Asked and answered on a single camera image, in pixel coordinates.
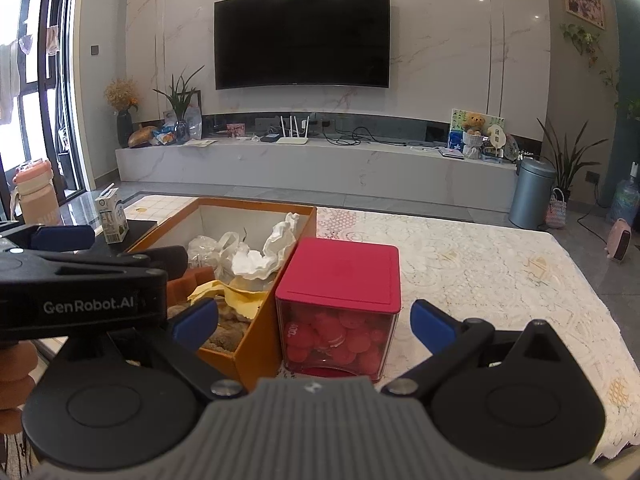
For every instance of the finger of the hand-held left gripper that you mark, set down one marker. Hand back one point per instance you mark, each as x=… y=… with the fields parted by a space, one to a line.
x=170 y=260
x=65 y=237

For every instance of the pile of snack bags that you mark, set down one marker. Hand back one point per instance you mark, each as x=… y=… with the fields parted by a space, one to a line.
x=164 y=136

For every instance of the clear plastic bag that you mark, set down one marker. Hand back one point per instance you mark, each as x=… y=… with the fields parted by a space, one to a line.
x=207 y=250

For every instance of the flat paper sheets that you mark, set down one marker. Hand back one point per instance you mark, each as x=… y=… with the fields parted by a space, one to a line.
x=200 y=142

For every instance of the pink heater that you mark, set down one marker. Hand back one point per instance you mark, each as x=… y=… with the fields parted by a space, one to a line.
x=620 y=240

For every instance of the orange sponge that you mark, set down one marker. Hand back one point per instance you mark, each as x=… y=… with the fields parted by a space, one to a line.
x=197 y=280

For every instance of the blue water jug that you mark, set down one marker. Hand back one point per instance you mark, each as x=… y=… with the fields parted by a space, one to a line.
x=625 y=200

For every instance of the green plant in glass vase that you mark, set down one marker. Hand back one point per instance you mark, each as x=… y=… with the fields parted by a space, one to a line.
x=181 y=130

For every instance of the small black box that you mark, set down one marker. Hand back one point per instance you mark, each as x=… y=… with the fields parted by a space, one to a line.
x=270 y=138

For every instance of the long-leaved potted plant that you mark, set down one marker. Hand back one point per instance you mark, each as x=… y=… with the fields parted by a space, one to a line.
x=567 y=160

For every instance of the hanging vine plant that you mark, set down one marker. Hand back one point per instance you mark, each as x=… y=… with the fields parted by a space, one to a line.
x=582 y=40

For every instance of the crumpled white paper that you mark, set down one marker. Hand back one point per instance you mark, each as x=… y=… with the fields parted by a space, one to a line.
x=255 y=262

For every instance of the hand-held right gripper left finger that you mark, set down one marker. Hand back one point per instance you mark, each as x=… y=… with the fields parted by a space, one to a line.
x=197 y=322

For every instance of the person's left hand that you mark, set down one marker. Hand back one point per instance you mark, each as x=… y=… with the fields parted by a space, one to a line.
x=15 y=385

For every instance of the red lidded clear box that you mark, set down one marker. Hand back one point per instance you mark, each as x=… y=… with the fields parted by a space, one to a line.
x=340 y=270

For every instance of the yellow cloth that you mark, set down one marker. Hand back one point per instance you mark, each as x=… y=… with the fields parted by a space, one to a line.
x=245 y=305

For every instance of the beige bottle with pink lid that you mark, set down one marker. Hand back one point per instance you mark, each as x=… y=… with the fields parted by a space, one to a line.
x=37 y=205

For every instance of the blue-grey trash bin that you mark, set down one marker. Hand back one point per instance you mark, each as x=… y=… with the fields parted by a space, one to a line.
x=532 y=195

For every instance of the black framed glass door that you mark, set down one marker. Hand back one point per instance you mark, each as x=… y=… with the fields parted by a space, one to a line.
x=45 y=110

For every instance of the white and blue milk carton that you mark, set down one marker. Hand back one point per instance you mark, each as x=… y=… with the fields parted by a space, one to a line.
x=112 y=220

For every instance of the black wall television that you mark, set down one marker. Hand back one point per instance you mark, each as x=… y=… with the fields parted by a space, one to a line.
x=300 y=35

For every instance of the white router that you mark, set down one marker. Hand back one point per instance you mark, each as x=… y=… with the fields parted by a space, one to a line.
x=292 y=141

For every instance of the grey marble television console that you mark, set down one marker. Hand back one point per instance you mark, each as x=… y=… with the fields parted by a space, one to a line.
x=325 y=170

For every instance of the small woven bag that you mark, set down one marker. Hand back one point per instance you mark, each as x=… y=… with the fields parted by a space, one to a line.
x=556 y=210

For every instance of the brown plush cloth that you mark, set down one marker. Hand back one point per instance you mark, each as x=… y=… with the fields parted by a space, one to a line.
x=230 y=335

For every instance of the dried flowers in dark vase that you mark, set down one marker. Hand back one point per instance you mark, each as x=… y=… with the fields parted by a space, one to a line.
x=124 y=130

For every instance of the leafy green plant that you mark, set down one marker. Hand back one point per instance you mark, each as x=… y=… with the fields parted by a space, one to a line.
x=627 y=105

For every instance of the checked lemon print tablecloth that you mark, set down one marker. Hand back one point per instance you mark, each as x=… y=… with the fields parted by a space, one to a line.
x=160 y=205

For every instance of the brown rounded ornament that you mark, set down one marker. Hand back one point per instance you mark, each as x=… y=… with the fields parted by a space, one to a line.
x=142 y=137

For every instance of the teddy bear bouquet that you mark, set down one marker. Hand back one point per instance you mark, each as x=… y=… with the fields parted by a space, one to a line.
x=475 y=125

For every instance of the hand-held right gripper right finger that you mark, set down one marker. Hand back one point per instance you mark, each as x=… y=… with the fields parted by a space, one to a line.
x=430 y=327

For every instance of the pink photo card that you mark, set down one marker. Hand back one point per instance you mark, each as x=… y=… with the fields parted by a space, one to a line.
x=235 y=130

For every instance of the blue gift box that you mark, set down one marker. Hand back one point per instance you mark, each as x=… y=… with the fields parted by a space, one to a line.
x=455 y=140

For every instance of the wall socket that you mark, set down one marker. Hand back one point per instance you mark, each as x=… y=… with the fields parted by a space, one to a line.
x=593 y=177

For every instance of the white lace tablecloth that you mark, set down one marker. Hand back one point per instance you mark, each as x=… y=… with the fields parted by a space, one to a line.
x=500 y=270

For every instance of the green picture card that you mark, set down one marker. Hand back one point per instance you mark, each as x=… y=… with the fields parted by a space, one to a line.
x=459 y=120

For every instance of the framed wall picture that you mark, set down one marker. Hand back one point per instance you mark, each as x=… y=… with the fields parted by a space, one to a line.
x=584 y=4

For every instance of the orange-rimmed white bin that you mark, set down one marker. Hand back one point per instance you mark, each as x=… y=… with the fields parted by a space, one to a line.
x=255 y=350

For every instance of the hanging laundry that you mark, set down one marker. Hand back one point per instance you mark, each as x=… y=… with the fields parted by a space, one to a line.
x=7 y=80

